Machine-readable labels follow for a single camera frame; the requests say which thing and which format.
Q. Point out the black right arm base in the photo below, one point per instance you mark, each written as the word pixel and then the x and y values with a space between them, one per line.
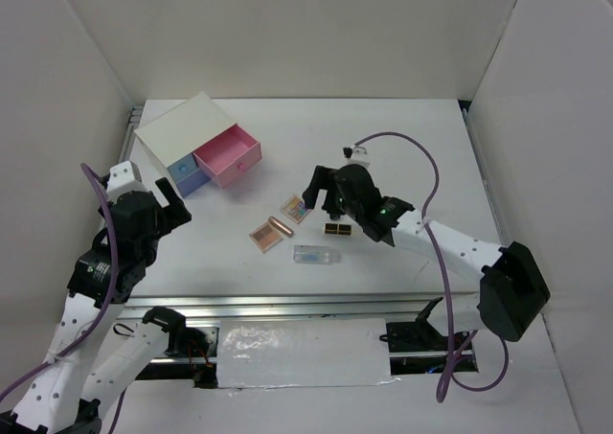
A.
pixel 415 347

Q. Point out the light blue small drawer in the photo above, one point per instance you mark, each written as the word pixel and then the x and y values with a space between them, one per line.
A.
pixel 182 168

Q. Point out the white foil cover sheet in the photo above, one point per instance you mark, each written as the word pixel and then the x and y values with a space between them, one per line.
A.
pixel 302 353

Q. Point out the dark blue drawer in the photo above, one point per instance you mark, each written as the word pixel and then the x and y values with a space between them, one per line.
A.
pixel 192 182

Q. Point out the white drawer organizer cabinet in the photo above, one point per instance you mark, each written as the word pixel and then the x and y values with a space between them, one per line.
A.
pixel 181 131

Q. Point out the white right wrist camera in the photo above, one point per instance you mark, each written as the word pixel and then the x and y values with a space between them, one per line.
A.
pixel 357 155

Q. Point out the black gold lipstick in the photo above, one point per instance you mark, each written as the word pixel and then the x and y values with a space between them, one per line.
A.
pixel 338 229

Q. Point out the small beige eyeshadow quad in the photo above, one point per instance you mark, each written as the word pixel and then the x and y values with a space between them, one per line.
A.
pixel 265 237

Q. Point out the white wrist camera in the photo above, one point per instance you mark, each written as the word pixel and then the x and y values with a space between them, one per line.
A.
pixel 124 178
pixel 357 155

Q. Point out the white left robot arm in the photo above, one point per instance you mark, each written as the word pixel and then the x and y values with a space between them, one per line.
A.
pixel 68 393

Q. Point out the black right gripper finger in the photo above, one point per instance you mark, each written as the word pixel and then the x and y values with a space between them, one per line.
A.
pixel 331 207
pixel 321 181

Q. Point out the pink drawer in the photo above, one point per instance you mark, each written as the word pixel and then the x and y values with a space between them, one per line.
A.
pixel 228 156

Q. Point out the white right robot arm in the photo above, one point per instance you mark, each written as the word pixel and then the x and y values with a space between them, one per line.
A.
pixel 511 289

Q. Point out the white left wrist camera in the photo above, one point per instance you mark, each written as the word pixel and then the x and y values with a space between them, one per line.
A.
pixel 124 178

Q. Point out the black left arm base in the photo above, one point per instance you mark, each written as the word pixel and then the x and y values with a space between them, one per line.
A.
pixel 190 354

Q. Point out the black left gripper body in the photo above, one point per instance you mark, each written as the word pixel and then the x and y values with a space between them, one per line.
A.
pixel 169 219

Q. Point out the clear plastic bottle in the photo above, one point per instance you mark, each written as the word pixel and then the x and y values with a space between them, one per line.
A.
pixel 315 254

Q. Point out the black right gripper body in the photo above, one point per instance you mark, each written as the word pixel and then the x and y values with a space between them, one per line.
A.
pixel 349 207

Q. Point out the colourful glitter eyeshadow palette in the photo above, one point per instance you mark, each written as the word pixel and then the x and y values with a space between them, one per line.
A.
pixel 295 209

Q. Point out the gold lipstick tube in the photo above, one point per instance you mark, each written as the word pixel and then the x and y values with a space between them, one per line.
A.
pixel 281 227

